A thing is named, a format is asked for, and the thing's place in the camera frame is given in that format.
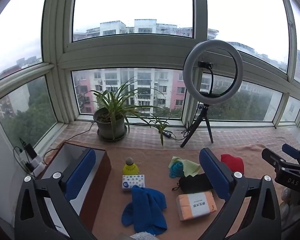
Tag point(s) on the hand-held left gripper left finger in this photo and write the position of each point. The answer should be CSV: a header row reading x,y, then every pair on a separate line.
x,y
81,172

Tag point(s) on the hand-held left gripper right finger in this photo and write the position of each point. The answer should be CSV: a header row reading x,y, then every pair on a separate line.
x,y
215,175

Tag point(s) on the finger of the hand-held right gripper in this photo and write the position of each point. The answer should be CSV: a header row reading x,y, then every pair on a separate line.
x,y
272,157
291,151

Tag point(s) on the light green cleaning cloth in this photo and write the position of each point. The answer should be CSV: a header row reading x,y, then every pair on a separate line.
x,y
190,168

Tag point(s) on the teal silicone funnel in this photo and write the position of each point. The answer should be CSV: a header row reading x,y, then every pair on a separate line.
x,y
176,168

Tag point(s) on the brown box with white inside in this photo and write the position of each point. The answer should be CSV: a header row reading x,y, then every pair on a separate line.
x,y
100,175

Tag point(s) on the red cloth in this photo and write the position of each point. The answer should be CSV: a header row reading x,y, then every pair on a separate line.
x,y
232,162

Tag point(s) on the white patterned cloth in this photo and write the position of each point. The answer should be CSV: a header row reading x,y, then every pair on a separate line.
x,y
287,205

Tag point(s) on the orange tissue pack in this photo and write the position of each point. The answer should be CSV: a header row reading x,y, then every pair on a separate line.
x,y
185,205

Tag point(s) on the white power strip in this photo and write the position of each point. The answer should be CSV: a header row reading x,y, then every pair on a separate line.
x,y
37,166

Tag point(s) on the yellow shuttlecock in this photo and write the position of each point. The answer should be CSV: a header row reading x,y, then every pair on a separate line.
x,y
130,168

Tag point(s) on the grey-green plant pot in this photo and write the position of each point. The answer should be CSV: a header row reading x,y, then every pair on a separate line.
x,y
107,127

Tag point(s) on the green pot saucer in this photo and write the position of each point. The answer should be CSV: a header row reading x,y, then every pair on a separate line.
x,y
120,137

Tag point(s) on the dotted white tissue pack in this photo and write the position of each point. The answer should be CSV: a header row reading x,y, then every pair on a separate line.
x,y
133,181

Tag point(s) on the black charger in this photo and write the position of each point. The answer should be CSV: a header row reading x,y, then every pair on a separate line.
x,y
30,150

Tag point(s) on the black inline remote control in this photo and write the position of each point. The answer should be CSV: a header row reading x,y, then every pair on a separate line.
x,y
166,134

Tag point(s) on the green spider plant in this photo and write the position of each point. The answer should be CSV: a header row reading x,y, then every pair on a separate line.
x,y
114,115

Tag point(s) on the peach towel mat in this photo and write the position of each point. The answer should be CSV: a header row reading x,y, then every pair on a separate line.
x,y
150,160

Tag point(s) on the checkered cloth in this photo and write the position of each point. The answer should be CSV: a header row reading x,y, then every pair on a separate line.
x,y
140,140

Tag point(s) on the blue towel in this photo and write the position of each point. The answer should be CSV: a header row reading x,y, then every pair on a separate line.
x,y
145,210

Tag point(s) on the white fluffy cloth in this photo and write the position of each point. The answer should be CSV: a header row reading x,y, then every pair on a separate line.
x,y
142,236

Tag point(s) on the black gooseneck phone holder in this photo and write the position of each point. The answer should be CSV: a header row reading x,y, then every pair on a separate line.
x,y
205,64

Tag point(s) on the white window frame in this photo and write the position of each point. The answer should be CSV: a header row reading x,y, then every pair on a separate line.
x,y
55,42

